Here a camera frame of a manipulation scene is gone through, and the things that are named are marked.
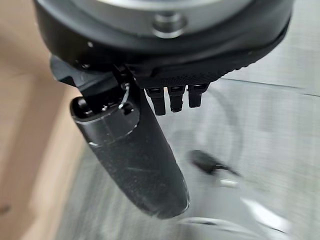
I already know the silver wrist cuff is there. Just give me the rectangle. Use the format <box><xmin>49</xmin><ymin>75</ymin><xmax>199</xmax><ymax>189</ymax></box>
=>
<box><xmin>39</xmin><ymin>0</ymin><xmax>254</xmax><ymax>40</ymax></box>

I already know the dark robot foot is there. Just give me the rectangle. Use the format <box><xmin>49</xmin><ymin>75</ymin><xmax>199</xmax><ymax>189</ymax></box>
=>
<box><xmin>187</xmin><ymin>149</ymin><xmax>241</xmax><ymax>177</ymax></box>

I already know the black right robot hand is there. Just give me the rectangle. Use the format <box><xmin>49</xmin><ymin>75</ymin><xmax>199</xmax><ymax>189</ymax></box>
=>
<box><xmin>32</xmin><ymin>0</ymin><xmax>293</xmax><ymax>220</ymax></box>

